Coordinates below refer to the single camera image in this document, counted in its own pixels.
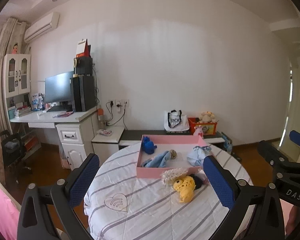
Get pink heart plush toy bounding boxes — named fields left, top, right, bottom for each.
left=193, top=125, right=204, bottom=138

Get stack of books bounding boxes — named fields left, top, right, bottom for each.
left=14, top=107, right=31, bottom=118

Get black office chair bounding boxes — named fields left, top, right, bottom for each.
left=0, top=130, right=32, bottom=184

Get pink packet on cabinet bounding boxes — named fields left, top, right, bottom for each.
left=97, top=129, right=112, bottom=137

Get beige stocking ball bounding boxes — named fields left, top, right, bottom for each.
left=170, top=150, right=177, bottom=159

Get black computer monitor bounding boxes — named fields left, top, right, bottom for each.
left=45, top=71, right=73, bottom=103

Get blue carton beside bench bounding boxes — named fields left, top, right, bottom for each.
left=221, top=132, right=233, bottom=154

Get black keyboard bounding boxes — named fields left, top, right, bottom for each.
left=47, top=105, right=72, bottom=112

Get royal blue knitted item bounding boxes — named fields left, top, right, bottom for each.
left=141, top=136, right=157, bottom=155

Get red toy storage box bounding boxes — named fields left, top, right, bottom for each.
left=188, top=118, right=217, bottom=135

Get wall power outlets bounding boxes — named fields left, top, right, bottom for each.
left=108, top=99, right=129, bottom=107

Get black white tv bench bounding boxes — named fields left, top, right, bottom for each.
left=118, top=129, right=226, bottom=147

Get pink floral pillow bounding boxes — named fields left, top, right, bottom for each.
left=280, top=200, right=300, bottom=239

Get small white side cabinet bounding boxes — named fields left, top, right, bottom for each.
left=91, top=126, right=125, bottom=163

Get black floor scale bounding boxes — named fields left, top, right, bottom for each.
left=231, top=153, right=242, bottom=162

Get orange capped bottle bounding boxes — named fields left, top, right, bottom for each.
left=97, top=108, right=104, bottom=129

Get light blue fleece sock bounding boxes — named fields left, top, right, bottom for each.
left=141, top=151, right=171, bottom=168

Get cotton swabs bag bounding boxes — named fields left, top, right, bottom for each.
left=161, top=167, right=188, bottom=186

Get white glass door cabinet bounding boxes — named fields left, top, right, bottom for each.
left=2, top=54, right=31, bottom=98

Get white desk with drawers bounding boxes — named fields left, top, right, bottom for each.
left=10, top=107, right=97, bottom=170

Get pink cardboard box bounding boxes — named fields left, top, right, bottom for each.
left=136, top=134, right=208, bottom=179

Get beige plush toy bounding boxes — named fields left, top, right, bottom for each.
left=199, top=112, right=216, bottom=124

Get yellow crochet item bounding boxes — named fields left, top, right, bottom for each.
left=173, top=176, right=196, bottom=203

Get red white paper bag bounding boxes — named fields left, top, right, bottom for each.
left=76, top=39, right=90, bottom=57

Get white air conditioner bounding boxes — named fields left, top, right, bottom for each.
left=24, top=12, right=60, bottom=44

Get navy knitted item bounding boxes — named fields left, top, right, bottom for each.
left=190, top=174, right=206, bottom=190

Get white black tote bag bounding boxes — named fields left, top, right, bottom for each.
left=164, top=110, right=190, bottom=132

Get blue printed baby cloth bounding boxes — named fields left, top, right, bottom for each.
left=187, top=146, right=211, bottom=166

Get beige curtain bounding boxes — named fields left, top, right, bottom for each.
left=0, top=17, right=26, bottom=132

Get doll on cabinet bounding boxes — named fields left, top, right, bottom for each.
left=12, top=43, right=18, bottom=54

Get black speaker box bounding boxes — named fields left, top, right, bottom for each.
left=73, top=56, right=93, bottom=77

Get black computer tower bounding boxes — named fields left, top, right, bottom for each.
left=70, top=76, right=96, bottom=112

